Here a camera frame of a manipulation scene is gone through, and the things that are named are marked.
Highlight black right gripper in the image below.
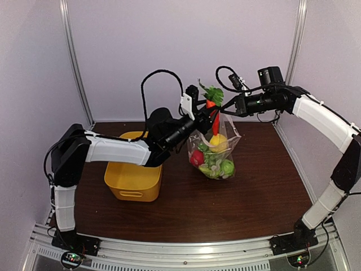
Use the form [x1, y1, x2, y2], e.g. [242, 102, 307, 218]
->
[221, 90, 280, 116]

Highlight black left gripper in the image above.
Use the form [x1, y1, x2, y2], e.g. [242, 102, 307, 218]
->
[165, 98, 221, 149]

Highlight dark green carrot leaves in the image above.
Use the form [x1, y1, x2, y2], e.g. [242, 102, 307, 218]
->
[198, 79, 224, 107]

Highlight yellow toy lemon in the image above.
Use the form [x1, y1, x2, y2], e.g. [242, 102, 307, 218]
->
[209, 133, 228, 153]

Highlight clear zip top bag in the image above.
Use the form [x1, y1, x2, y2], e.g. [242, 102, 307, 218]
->
[187, 113, 241, 180]

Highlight red toy apple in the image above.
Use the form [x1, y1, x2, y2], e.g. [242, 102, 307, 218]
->
[190, 150, 204, 167]

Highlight green toy cabbage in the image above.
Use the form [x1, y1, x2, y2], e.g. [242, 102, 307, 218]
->
[220, 159, 235, 178]

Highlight light green toy lettuce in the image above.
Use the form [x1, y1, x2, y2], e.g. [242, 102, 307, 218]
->
[198, 152, 223, 179]

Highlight orange toy carrot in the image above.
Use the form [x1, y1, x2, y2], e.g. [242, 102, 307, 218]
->
[206, 99, 220, 136]

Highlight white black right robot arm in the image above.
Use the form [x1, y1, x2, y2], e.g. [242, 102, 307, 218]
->
[222, 67, 360, 250]

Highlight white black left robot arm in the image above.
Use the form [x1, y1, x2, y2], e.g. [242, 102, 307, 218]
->
[47, 85, 217, 251]

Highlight yellow plastic basket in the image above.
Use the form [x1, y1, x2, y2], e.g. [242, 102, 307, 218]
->
[104, 131, 163, 203]

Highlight right controller board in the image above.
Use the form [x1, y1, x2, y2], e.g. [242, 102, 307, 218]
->
[287, 252, 310, 268]

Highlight controller board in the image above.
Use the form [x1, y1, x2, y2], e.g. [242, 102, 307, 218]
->
[287, 252, 310, 268]
[60, 251, 85, 269]

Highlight left controller board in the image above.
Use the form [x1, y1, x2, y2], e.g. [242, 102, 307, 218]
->
[60, 251, 85, 269]

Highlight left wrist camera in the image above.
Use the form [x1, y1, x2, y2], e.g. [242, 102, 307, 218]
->
[180, 85, 199, 121]

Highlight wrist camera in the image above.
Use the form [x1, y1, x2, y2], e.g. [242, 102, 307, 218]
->
[180, 85, 199, 121]
[228, 73, 251, 96]

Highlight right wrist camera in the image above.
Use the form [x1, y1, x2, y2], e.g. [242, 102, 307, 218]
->
[228, 73, 251, 96]

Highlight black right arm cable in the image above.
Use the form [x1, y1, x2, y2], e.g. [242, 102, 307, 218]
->
[215, 65, 245, 93]

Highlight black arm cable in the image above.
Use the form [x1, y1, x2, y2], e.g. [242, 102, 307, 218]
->
[140, 69, 184, 136]
[215, 65, 245, 93]

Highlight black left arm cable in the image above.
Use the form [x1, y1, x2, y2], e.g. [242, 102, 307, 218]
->
[140, 69, 184, 136]

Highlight right aluminium frame post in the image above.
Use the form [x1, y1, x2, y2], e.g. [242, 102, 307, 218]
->
[285, 0, 307, 85]

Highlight aluminium frame post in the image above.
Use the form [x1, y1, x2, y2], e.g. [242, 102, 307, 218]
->
[285, 0, 307, 85]
[59, 0, 95, 126]

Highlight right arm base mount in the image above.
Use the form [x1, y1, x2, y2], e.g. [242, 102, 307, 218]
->
[270, 230, 318, 255]

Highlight left aluminium frame post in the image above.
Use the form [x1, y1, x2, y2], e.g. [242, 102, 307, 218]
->
[59, 0, 95, 126]

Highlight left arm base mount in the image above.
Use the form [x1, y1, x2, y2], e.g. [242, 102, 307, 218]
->
[51, 230, 100, 256]

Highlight aluminium front rail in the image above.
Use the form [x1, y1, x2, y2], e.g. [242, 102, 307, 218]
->
[20, 223, 351, 270]

